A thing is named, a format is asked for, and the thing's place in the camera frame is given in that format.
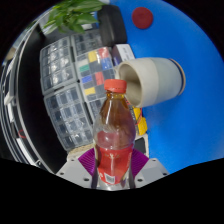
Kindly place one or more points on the clear bottle red label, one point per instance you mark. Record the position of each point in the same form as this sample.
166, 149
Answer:
113, 156

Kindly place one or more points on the clear organizer with coloured parts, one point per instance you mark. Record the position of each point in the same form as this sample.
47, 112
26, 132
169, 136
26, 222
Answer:
95, 71

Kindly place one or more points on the small dark box white label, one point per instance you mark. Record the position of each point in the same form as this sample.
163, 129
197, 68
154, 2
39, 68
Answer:
125, 53

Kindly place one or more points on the black box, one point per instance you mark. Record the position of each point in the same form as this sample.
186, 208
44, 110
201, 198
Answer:
111, 26

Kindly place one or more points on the flat round red coaster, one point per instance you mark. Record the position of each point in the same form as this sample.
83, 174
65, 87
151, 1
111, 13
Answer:
142, 17

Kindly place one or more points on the yellow multimeter with leads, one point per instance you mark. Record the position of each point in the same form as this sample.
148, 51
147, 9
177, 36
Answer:
141, 125

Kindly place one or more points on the grey ceramic cup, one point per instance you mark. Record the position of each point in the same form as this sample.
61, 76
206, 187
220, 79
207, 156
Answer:
156, 81

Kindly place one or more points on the dark grey shelf unit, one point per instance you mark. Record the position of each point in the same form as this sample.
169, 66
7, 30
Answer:
30, 110

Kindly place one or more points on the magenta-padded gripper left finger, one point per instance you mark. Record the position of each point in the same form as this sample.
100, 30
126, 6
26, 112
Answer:
71, 170

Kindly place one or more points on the black rectangular device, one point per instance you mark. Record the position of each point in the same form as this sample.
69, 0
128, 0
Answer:
140, 145

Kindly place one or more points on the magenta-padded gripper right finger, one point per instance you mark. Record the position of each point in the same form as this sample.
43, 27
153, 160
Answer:
151, 170

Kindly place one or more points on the grey small-parts drawer cabinet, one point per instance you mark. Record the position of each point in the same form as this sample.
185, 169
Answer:
95, 108
56, 66
66, 116
87, 41

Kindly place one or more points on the green potted plant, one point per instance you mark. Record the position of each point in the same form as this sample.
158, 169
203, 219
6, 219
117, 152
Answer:
71, 15

